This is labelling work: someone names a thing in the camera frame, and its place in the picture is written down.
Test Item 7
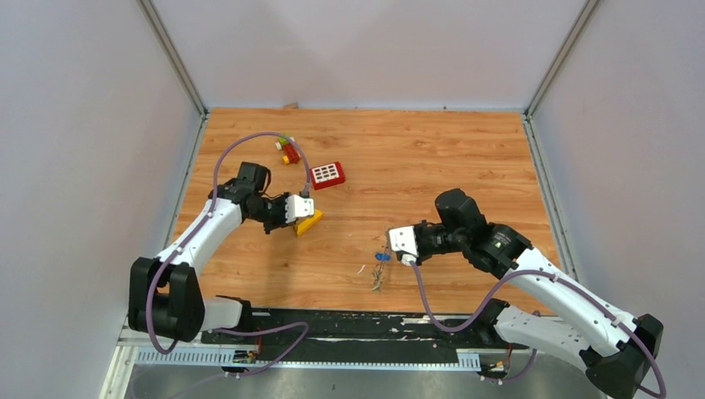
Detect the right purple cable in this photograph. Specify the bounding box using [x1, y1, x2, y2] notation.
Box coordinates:
[410, 261, 668, 399]

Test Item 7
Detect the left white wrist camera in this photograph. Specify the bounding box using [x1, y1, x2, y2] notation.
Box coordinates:
[284, 195, 315, 224]

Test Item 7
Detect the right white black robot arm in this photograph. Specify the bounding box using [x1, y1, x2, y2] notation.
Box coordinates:
[387, 188, 667, 398]

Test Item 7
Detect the yellow triangular toy piece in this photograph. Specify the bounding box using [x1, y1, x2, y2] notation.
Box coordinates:
[294, 209, 323, 237]

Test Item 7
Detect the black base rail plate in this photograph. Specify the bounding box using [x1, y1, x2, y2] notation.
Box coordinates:
[200, 308, 529, 364]

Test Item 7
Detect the red lego window brick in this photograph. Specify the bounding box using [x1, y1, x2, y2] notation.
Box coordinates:
[309, 161, 347, 190]

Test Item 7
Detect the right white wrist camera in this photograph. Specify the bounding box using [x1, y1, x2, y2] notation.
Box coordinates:
[387, 226, 419, 266]

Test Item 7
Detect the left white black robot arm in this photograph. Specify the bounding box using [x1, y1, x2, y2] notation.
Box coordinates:
[127, 162, 293, 343]

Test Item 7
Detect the lego car toy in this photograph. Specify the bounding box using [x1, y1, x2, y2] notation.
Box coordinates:
[275, 136, 301, 165]

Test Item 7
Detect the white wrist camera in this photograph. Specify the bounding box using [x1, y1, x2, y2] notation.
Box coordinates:
[387, 226, 419, 266]
[284, 195, 315, 224]

